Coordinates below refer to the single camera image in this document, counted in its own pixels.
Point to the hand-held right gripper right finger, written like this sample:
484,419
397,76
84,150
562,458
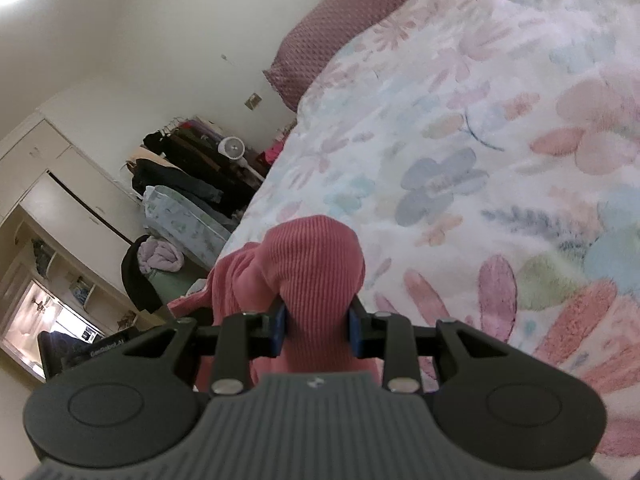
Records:
354,335

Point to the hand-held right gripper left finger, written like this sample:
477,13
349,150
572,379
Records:
278,332

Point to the pink ribbed garment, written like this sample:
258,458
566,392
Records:
315,270

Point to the pink clothes pile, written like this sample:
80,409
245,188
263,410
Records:
274,151

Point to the rack of dark clothes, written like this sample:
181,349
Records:
195,160

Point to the black cloth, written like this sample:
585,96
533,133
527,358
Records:
140,285

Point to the lavender fleece cloth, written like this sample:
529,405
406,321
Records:
160,256

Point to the floral zip storage bag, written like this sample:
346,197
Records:
185,220

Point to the white built-in closet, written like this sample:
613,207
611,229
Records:
55,200

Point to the small white fan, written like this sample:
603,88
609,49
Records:
230,149

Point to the white floral fleece blanket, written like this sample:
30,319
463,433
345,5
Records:
450,135

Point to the mauve dotted pillow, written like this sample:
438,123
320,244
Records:
325,35

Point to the wall outlet plate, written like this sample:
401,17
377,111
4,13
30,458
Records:
253,101

